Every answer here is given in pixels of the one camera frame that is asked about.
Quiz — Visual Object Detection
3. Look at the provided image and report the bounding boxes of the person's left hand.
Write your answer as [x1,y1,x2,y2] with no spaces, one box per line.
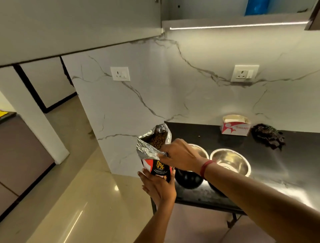
[137,168,177,206]

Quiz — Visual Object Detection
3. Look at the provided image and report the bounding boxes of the person's right hand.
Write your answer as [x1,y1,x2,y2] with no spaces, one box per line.
[157,138,209,176]

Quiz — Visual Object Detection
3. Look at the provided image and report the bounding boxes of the steel bowl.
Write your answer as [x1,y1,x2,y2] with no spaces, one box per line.
[207,148,251,198]
[174,143,210,190]

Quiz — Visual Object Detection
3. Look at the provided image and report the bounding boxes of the red black pet food bag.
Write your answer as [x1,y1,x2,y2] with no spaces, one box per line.
[136,123,175,183]

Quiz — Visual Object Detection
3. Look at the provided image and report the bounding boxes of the blue water bottle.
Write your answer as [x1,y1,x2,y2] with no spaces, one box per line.
[244,0,271,16]

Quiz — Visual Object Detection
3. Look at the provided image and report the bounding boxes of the person's right forearm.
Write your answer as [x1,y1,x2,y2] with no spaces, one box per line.
[205,161,320,243]

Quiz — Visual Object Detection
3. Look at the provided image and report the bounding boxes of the person's left forearm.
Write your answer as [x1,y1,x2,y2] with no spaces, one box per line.
[134,198,175,243]

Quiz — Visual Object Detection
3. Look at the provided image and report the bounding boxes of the red wrist band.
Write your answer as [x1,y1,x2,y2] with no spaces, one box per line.
[199,160,216,180]

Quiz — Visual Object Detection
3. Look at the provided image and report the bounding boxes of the brown base cabinet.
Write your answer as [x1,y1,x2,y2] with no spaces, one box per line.
[151,198,278,243]
[0,112,56,222]

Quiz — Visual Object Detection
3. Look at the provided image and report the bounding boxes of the red and white tissue box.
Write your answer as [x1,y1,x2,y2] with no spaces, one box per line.
[220,114,251,137]

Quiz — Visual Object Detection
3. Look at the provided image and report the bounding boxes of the dark checked cloth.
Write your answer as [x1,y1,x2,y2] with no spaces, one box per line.
[251,123,286,151]

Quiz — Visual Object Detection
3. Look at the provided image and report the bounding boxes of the under-cabinet light strip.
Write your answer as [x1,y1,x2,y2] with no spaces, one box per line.
[169,21,309,30]

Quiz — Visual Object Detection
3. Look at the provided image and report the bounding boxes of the white wall socket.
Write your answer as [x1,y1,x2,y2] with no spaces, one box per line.
[110,66,131,82]
[230,65,260,82]

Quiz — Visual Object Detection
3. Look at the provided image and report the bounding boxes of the grey wall cabinet body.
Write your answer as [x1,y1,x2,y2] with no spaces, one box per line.
[160,0,320,30]

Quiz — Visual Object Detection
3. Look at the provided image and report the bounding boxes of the brown wall cabinet door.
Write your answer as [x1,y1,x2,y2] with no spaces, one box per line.
[304,0,320,31]

